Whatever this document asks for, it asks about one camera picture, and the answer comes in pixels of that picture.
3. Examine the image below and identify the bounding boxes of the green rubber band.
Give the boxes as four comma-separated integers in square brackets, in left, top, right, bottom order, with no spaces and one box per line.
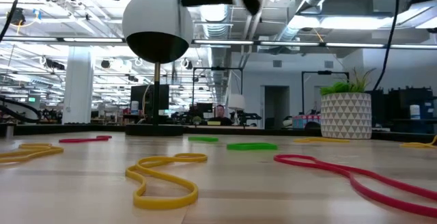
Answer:
[187,135,219,143]
[226,142,279,151]

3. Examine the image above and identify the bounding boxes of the red rubber band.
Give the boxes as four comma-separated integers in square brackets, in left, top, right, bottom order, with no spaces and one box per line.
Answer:
[59,135,113,144]
[273,154,437,219]

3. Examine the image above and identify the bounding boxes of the yellow rubber band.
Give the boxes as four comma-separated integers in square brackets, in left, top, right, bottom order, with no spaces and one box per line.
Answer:
[401,136,437,149]
[125,153,209,211]
[294,137,350,144]
[0,143,65,165]

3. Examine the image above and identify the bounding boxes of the long ceiling light strip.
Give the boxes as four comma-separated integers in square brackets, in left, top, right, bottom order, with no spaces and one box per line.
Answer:
[324,42,385,48]
[193,40,255,46]
[63,37,124,44]
[259,41,320,46]

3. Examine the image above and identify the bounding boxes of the white globe table lamp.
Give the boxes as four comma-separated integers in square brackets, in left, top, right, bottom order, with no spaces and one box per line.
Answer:
[122,0,195,137]

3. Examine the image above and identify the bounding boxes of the black ceiling device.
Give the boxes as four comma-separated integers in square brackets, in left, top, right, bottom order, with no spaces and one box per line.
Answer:
[5,7,27,27]

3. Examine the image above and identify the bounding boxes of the white round column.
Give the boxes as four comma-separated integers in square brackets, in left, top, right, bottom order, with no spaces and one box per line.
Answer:
[62,51,94,125]

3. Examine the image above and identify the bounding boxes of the white lampshade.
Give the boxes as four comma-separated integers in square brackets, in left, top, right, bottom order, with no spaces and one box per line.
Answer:
[227,93,246,111]

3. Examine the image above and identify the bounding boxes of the black monitor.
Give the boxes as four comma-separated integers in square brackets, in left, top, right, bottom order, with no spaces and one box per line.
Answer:
[130,84,171,122]

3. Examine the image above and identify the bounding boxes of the person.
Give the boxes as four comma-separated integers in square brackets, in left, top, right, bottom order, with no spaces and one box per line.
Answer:
[208,104,234,126]

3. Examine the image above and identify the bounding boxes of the small black robot rig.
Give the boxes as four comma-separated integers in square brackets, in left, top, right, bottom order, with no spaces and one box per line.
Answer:
[235,111,263,126]

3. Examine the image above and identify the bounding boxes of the pink blue box stack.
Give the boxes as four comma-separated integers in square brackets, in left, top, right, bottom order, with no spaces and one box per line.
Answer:
[292,114,322,130]

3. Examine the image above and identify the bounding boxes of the green plant in patterned pot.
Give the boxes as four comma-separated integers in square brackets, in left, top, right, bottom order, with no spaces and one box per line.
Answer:
[319,67,376,140]

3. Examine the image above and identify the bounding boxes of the black cabinets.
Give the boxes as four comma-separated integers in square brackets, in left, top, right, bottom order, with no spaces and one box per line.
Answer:
[365,86,437,135]

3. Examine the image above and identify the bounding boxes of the silver corrugated duct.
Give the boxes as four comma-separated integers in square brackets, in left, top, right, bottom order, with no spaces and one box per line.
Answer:
[197,4,234,109]

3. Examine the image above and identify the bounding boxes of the black rig frame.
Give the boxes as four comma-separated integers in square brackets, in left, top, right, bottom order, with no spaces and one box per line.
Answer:
[192,66,244,126]
[301,70,350,115]

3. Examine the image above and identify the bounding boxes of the black aluminium table frame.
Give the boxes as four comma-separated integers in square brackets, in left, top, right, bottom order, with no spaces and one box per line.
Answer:
[0,123,437,145]

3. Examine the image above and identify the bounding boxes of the black curved hose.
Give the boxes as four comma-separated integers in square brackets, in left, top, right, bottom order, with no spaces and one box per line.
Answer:
[0,96,44,123]

